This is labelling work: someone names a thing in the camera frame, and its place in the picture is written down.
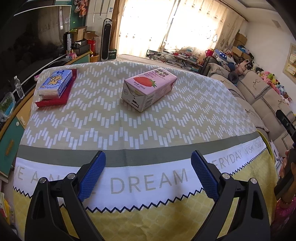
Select yellow rimmed trash bin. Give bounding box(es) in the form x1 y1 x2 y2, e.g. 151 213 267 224
257 130 276 164

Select person's right hand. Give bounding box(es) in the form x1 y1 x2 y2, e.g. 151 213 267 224
278 149 295 203

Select beige sofa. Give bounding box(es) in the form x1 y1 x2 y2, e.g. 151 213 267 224
203 63 295 157

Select pile of plush toys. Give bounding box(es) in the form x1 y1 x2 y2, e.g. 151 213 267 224
255 67 292 105

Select patterned tablecloth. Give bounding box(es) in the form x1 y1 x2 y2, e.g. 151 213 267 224
13 61 276 240

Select framed flower painting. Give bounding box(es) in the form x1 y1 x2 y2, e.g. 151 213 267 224
283 43 296 84

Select red tray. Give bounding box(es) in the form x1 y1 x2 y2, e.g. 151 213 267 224
35 69 77 108

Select blue tissue pack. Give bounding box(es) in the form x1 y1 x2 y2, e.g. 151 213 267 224
38 69 73 100

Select water bottle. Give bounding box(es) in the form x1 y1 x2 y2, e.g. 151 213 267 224
14 76 25 99

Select cardboard boxes stack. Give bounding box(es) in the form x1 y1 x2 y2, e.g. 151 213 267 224
232 33 254 60

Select pile of books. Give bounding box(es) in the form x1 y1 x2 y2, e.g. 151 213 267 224
145 49 203 73

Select pink strawberry milk carton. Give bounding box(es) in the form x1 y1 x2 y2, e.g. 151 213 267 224
121 68 177 113

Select black television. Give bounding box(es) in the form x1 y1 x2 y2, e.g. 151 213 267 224
1 5 72 92

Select red fire extinguisher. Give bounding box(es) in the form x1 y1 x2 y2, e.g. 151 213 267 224
87 39 96 56

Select black tower fan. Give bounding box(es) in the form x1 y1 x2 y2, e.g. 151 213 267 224
100 18 112 61

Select sheer window curtains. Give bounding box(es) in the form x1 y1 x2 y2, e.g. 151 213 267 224
116 1 244 58

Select artificial flower bouquet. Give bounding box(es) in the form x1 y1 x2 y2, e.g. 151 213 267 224
74 0 89 18

